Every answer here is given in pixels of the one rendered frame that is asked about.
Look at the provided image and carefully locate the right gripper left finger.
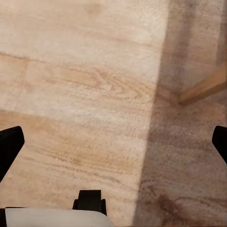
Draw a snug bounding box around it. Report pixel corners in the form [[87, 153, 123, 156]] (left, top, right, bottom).
[[0, 126, 25, 182]]

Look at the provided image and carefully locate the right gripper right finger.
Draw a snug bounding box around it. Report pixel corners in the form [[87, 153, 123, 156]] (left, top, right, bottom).
[[212, 126, 227, 164]]

